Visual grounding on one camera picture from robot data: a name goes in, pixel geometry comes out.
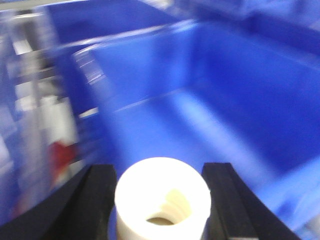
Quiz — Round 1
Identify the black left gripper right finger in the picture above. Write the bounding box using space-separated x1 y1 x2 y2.
201 162 298 240

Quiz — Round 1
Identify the blue shelf bin centre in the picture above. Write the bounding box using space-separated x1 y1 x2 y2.
47 0 320 231

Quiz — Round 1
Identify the white plastic valve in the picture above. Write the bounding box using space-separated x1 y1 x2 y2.
114 157 212 240

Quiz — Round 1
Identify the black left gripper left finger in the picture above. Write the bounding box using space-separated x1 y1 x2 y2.
0 164 117 240

